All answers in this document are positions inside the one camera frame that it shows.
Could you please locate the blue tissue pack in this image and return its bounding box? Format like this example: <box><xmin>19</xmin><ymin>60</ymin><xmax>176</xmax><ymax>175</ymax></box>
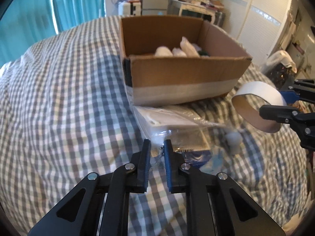
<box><xmin>168</xmin><ymin>129</ymin><xmax>212</xmax><ymax>168</ymax></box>

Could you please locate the clear plastic zip bag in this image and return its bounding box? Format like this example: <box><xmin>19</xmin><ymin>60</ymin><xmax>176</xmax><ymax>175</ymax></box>
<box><xmin>133</xmin><ymin>105</ymin><xmax>237</xmax><ymax>171</ymax></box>

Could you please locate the beige cardboard tape ring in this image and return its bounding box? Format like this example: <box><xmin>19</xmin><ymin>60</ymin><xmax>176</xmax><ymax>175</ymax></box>
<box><xmin>231</xmin><ymin>81</ymin><xmax>287</xmax><ymax>133</ymax></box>

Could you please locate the white plastic bag bundle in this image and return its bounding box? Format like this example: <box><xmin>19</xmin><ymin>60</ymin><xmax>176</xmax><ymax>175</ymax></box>
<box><xmin>154</xmin><ymin>46</ymin><xmax>173</xmax><ymax>57</ymax></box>

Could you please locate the brown cardboard box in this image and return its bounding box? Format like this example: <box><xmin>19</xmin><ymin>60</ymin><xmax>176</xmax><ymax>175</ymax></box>
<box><xmin>119</xmin><ymin>16</ymin><xmax>251</xmax><ymax>107</ymax></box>

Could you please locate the white dressing table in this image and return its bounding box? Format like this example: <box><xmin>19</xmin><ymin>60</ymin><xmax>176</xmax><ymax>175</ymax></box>
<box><xmin>169</xmin><ymin>0</ymin><xmax>225</xmax><ymax>27</ymax></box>

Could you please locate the white suitcase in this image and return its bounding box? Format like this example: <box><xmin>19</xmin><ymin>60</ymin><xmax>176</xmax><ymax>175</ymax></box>
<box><xmin>118</xmin><ymin>1</ymin><xmax>142</xmax><ymax>16</ymax></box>

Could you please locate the silver mini fridge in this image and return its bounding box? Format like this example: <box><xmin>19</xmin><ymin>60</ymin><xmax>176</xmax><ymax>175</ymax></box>
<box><xmin>142</xmin><ymin>0</ymin><xmax>169</xmax><ymax>16</ymax></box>

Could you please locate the teal window curtain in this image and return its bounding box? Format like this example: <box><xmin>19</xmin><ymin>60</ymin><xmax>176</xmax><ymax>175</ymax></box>
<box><xmin>1</xmin><ymin>0</ymin><xmax>106</xmax><ymax>65</ymax></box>

